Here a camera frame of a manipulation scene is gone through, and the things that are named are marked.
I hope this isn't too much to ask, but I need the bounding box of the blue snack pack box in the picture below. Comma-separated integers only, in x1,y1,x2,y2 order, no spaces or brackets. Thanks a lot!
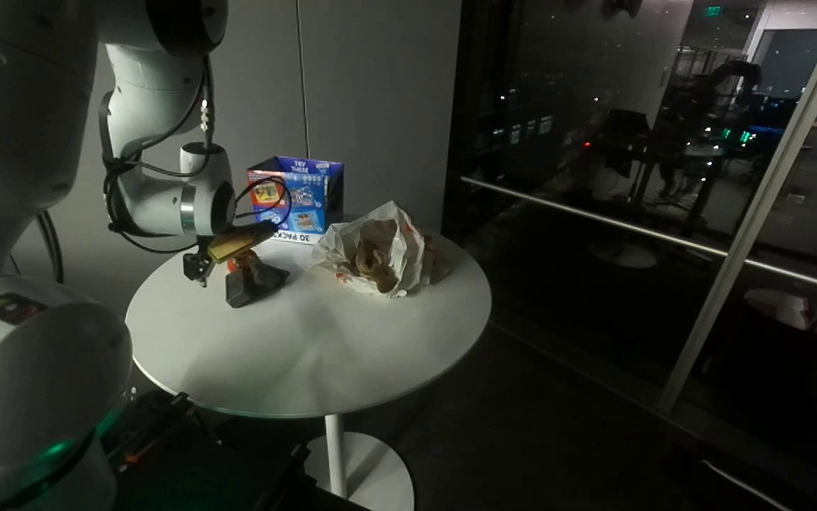
245,154,345,238

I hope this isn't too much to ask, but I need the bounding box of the dark brown soft item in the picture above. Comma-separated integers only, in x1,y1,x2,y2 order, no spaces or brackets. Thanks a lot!
223,253,293,310

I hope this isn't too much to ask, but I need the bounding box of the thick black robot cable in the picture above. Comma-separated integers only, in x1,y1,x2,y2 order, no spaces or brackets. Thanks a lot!
33,208,69,286

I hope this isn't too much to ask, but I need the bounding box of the white object behind glass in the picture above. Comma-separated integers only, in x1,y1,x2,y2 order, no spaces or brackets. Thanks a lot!
747,282,817,336

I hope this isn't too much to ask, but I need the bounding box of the pale window frame post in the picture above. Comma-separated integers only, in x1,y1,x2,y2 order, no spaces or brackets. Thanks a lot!
659,0,817,414

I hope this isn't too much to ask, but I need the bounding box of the brown plush toy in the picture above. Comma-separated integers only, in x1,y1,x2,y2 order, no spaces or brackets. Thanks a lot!
345,218,402,294

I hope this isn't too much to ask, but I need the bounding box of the yellowish wrist camera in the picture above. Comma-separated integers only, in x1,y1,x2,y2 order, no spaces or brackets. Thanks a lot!
209,223,281,262

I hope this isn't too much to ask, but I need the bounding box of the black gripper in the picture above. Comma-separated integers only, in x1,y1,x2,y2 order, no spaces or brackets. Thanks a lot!
181,233,260,289

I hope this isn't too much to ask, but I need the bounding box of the pale horizontal window rail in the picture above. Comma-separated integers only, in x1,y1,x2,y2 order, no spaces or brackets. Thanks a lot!
459,172,817,297

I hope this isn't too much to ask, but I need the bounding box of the white table pedestal base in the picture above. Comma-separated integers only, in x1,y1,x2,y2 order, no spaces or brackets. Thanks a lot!
300,411,419,511

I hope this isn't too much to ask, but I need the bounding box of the white orange striped plastic bag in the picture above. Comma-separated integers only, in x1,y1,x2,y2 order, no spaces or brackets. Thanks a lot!
311,198,457,297

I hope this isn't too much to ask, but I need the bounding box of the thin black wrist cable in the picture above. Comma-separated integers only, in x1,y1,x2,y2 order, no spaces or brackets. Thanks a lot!
93,53,283,259

